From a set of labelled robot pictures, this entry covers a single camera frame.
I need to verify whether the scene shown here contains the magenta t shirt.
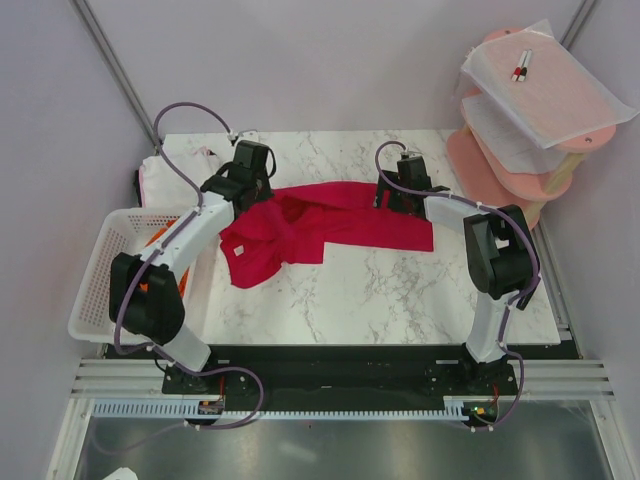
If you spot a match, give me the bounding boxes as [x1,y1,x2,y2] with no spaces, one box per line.
[220,181,434,289]

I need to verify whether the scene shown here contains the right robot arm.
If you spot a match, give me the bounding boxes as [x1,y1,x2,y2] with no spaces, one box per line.
[374,153,540,394]

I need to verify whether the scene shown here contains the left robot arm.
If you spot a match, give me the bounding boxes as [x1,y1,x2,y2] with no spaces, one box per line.
[109,140,276,393]

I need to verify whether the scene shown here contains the pink tiered shelf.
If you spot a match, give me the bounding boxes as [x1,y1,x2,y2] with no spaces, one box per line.
[447,29,617,226]

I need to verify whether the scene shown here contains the folded white t shirt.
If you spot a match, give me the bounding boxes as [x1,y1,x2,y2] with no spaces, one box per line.
[139,146,223,211]

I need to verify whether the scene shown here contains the paper sheets on shelf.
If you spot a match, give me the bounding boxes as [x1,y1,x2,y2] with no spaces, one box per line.
[462,94,565,174]

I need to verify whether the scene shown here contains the orange t shirt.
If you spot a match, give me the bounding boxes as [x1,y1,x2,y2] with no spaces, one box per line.
[140,220,199,298]

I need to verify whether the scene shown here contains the white plastic basket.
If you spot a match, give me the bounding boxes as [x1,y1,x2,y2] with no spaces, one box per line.
[68,208,183,344]

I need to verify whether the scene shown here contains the red capped marker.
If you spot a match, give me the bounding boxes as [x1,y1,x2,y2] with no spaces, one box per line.
[511,50,528,82]

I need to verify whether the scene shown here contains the black capped marker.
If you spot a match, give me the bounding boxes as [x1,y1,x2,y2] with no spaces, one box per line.
[517,49,533,82]

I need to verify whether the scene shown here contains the white foam sheet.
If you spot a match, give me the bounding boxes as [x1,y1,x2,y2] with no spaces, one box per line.
[461,19,639,149]

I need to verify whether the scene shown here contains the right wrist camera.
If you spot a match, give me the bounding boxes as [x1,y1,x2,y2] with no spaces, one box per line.
[400,150,423,162]

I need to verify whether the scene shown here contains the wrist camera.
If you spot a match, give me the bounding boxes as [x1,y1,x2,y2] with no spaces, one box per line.
[400,150,423,162]
[227,129,258,146]

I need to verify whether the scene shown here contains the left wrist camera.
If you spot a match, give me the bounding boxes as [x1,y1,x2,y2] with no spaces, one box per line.
[227,129,258,146]

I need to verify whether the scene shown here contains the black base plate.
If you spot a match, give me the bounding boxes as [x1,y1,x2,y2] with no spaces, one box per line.
[163,345,517,408]

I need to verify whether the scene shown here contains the white cable duct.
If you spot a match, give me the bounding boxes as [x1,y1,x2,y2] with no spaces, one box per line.
[92,399,469,421]

